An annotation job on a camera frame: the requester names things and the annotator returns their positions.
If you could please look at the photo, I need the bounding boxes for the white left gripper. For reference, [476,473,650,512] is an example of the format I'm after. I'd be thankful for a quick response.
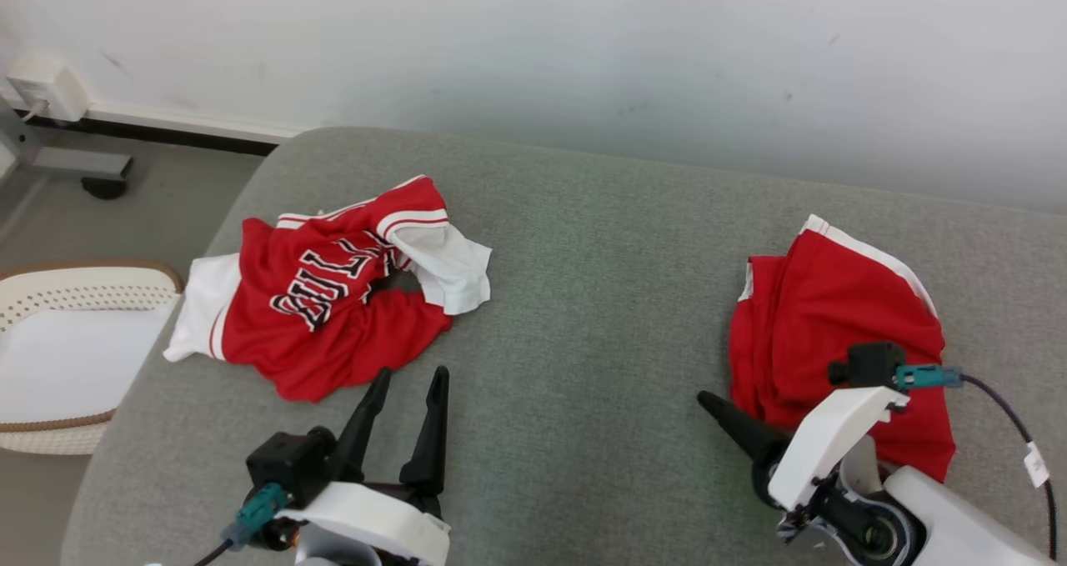
[275,366,453,566]

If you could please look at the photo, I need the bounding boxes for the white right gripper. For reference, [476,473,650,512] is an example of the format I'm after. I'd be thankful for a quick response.
[697,386,910,543]

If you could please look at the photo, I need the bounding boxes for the red white Bulls jersey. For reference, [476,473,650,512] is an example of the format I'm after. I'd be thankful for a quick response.
[163,174,493,404]

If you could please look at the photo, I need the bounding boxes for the red white-striped shorts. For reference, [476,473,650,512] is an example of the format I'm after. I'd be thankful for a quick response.
[728,213,958,483]

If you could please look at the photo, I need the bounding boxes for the white perforated laundry basket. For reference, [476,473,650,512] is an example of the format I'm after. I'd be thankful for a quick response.
[0,259,184,456]

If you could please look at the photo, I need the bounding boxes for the grey metal stand foot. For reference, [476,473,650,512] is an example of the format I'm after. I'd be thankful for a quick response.
[0,99,134,202]

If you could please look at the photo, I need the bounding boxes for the left camera cable teal plug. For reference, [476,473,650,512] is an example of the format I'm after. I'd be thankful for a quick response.
[193,483,293,566]

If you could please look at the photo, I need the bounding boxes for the white wall baseboard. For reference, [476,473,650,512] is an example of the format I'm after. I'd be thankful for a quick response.
[83,102,305,143]

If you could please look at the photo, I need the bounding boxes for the white wall outlet box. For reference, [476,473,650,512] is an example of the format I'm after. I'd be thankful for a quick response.
[7,53,91,123]

